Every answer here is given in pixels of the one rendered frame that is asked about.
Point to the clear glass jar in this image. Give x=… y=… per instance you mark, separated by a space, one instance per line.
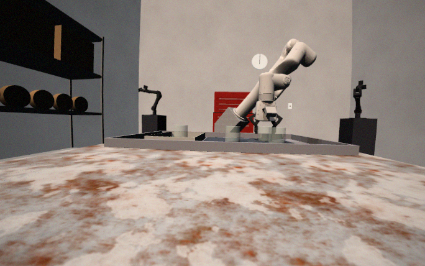
x=276 y=135
x=232 y=134
x=180 y=130
x=263 y=133

